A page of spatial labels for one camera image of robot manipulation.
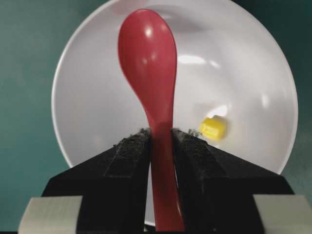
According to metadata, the yellow hexagonal prism block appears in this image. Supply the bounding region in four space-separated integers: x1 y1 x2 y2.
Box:
199 116 227 140

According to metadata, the white round bowl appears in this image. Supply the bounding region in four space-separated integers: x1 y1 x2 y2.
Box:
52 0 298 174

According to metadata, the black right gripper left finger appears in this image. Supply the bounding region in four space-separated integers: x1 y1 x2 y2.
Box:
18 126 153 234

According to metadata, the red plastic spoon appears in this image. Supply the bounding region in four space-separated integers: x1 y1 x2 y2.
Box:
118 9 185 232

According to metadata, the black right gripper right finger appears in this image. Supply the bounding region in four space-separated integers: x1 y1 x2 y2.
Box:
170 128 312 234

